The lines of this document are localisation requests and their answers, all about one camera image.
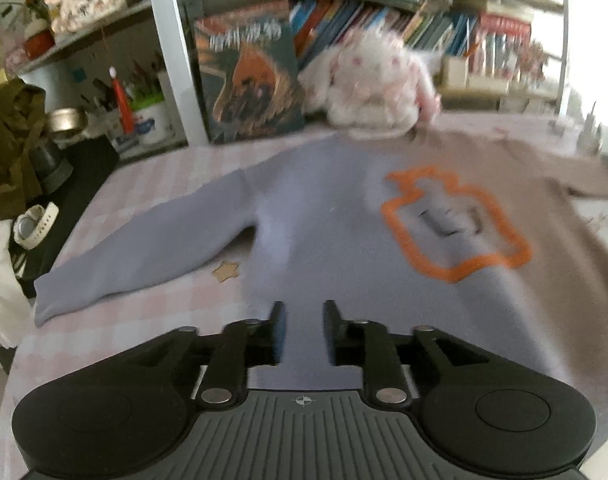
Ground olive green cloth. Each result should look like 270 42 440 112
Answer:
0 77 47 225

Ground white plush bunny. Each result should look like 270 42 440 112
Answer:
298 27 442 131

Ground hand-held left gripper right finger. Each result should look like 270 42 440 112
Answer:
323 300 490 406

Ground metal bowl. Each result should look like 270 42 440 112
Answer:
45 108 87 137

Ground clear glass ornaments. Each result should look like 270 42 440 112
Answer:
578 101 608 173

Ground lavender sweater with orange print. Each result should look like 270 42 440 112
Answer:
34 130 608 406

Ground white shelf post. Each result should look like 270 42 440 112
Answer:
143 0 210 148

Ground row of books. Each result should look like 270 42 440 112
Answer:
288 0 560 106

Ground white pen cup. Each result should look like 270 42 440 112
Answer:
109 57 177 153

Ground red pot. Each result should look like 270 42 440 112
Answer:
23 29 56 60

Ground red tassel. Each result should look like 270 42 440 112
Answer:
101 27 135 136

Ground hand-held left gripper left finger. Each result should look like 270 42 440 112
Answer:
143 301 288 406

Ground white wristwatch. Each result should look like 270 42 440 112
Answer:
13 202 60 251

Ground pink checkered tablecloth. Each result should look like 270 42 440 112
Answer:
0 110 608 480

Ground large illustrated book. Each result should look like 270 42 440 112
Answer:
193 0 307 145

